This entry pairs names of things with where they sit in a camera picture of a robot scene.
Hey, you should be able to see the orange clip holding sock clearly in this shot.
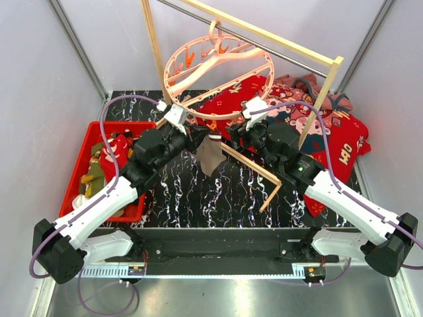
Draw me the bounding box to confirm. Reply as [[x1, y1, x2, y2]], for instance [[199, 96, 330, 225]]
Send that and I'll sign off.
[[206, 120, 219, 133]]

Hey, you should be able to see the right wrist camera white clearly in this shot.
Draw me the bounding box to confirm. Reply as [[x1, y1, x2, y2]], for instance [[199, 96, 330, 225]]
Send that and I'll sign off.
[[242, 96, 268, 131]]

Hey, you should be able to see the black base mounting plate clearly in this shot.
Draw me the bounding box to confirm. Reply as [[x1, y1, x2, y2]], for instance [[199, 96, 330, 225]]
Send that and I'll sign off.
[[105, 227, 340, 265]]

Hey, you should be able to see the olive green striped sock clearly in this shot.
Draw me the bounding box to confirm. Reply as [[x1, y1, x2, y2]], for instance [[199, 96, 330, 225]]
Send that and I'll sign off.
[[79, 142, 105, 199]]

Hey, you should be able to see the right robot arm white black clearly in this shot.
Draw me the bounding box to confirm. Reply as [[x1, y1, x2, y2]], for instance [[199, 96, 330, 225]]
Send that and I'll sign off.
[[227, 121, 418, 277]]

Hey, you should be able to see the beige sock maroon striped cuff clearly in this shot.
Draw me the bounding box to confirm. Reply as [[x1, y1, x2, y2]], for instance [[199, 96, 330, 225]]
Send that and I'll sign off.
[[198, 138, 227, 176]]

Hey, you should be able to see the white sock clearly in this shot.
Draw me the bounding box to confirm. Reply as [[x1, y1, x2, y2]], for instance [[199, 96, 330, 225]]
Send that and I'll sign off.
[[72, 194, 88, 210]]

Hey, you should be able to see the black argyle sock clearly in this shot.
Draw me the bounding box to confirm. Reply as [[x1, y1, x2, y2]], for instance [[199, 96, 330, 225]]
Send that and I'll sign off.
[[122, 129, 136, 152]]

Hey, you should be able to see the metal rack rod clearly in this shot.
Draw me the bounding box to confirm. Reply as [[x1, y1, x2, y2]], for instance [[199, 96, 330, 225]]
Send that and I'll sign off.
[[158, 0, 328, 78]]

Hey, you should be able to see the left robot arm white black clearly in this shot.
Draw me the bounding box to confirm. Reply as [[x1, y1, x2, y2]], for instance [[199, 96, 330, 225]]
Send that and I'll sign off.
[[30, 126, 210, 284]]

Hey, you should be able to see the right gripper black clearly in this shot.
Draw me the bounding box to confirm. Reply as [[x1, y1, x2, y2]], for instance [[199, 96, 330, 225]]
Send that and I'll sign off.
[[225, 116, 280, 170]]

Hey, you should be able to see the pink grey garment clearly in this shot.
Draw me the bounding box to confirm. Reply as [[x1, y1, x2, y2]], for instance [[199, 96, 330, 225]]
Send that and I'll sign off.
[[274, 73, 353, 112]]

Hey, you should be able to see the pink round clip hanger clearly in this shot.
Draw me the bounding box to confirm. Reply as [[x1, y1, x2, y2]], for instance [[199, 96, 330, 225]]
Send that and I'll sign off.
[[163, 18, 274, 121]]

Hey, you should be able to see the red cat pattern sock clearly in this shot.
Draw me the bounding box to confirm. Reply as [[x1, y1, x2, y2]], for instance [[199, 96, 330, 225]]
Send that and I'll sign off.
[[98, 135, 130, 182]]

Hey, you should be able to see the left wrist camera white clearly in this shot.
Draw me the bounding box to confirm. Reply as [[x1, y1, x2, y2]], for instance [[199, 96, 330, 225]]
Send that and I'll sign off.
[[156, 100, 188, 135]]

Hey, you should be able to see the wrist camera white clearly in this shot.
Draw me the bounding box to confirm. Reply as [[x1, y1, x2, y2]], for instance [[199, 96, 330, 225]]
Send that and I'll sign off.
[[242, 96, 268, 131], [156, 100, 188, 135]]

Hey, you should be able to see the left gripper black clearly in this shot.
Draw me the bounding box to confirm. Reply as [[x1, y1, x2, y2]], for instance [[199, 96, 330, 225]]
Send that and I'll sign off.
[[153, 121, 211, 171]]

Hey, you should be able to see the wooden clothes rack frame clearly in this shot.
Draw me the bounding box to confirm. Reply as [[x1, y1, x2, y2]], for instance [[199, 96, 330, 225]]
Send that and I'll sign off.
[[158, 1, 343, 201]]

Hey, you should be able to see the red plastic bin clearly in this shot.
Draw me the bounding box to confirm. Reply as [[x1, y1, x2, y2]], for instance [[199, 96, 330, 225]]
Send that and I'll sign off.
[[59, 122, 156, 217]]

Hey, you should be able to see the red cartoon patterned blanket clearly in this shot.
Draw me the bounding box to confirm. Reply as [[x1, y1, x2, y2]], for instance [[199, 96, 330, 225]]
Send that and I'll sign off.
[[198, 73, 371, 219]]

